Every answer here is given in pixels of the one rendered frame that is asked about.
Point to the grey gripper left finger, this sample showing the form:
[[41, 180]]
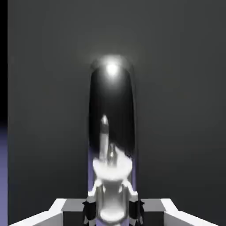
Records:
[[70, 211]]

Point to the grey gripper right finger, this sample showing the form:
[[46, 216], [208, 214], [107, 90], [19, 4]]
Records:
[[155, 211]]

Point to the dark grey cabinet door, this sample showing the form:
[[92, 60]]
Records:
[[176, 88]]

